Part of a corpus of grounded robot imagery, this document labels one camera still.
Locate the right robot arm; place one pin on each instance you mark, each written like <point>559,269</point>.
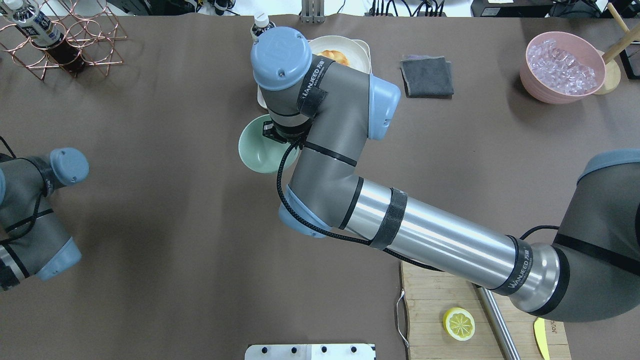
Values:
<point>325,112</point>

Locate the half lemon slice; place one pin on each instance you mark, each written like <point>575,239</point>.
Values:
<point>459,324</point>

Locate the yellow plastic knife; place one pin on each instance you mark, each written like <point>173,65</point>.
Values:
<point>539,328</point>

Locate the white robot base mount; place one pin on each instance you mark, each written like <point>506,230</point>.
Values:
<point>312,351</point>

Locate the bottle lying in rack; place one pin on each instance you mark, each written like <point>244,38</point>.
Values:
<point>44,34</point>

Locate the grey folded cloth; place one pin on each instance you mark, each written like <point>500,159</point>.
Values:
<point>427,76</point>

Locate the cream round plate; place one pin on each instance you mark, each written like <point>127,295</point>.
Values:
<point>350,45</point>

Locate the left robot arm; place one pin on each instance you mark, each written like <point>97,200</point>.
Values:
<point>34,242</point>

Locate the standing dark tea bottle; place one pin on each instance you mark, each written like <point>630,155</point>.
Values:
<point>260,25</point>

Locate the steel muddler black tip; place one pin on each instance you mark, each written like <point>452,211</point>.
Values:
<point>497,323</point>

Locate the pink bowl of ice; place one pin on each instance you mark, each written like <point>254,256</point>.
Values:
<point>561,68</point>

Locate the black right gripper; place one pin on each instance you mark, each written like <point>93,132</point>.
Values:
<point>269,132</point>

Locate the glazed donut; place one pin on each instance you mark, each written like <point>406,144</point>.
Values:
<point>335,55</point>

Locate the wooden glass drying stand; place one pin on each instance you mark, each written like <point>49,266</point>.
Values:
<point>612,69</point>

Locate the mint green bowl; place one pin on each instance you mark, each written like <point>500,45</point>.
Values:
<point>259,153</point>

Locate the cream serving tray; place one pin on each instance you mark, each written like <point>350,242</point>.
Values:
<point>367,50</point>

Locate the copper wire bottle rack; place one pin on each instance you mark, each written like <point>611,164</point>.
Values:
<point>96,34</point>

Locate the bamboo cutting board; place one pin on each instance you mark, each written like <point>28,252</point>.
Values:
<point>428,294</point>

